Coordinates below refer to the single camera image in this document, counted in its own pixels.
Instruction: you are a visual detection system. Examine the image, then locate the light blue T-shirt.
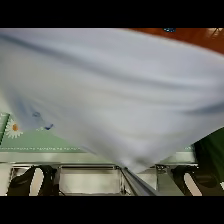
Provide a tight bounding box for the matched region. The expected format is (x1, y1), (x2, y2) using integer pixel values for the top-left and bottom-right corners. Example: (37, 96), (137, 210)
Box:
(0, 27), (224, 174)

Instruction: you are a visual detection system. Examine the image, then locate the silver frame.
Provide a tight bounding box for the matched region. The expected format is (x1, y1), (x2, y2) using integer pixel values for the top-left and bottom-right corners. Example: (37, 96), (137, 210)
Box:
(0, 151), (224, 197)

